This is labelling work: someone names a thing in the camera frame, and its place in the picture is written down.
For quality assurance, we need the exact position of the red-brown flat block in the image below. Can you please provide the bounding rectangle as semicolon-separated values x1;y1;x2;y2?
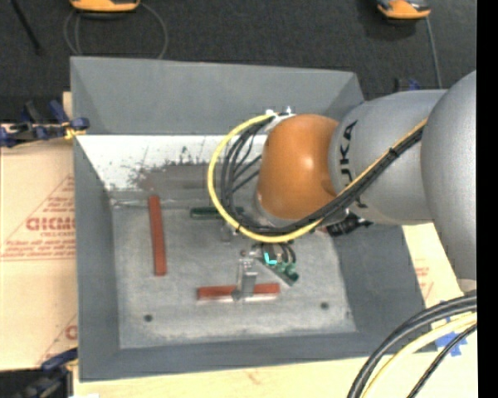
196;282;282;303
147;194;168;278

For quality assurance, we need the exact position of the grey metal bin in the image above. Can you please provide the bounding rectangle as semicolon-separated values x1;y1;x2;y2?
69;56;435;383

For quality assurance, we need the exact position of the dark green flat block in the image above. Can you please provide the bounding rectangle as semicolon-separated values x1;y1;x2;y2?
189;206;244;220

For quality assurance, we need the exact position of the black cylinder on white bracket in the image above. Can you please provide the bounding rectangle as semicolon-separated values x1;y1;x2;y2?
325;212;374;238

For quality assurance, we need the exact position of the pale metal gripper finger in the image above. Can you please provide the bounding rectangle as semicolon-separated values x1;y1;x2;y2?
231;260;246;303
244;270;257;301

